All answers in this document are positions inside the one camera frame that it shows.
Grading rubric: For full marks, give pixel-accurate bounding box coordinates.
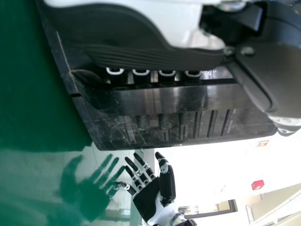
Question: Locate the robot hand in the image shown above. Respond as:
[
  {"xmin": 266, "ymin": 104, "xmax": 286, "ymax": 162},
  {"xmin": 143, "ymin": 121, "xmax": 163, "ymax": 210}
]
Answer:
[
  {"xmin": 43, "ymin": 0, "xmax": 301, "ymax": 137},
  {"xmin": 114, "ymin": 152, "xmax": 177, "ymax": 224}
]

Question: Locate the red wall box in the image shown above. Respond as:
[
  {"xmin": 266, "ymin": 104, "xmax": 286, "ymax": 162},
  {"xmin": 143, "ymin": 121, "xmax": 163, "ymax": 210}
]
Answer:
[{"xmin": 251, "ymin": 179, "xmax": 265, "ymax": 191}]

